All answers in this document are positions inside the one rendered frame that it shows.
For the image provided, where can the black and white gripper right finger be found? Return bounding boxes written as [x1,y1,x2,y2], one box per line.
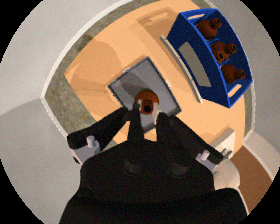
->
[152,102,223,175]

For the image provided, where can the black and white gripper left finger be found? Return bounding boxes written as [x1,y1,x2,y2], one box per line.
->
[67,100,148,173]

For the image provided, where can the blue plastic crate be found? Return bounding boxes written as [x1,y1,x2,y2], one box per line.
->
[166,8,253,109]

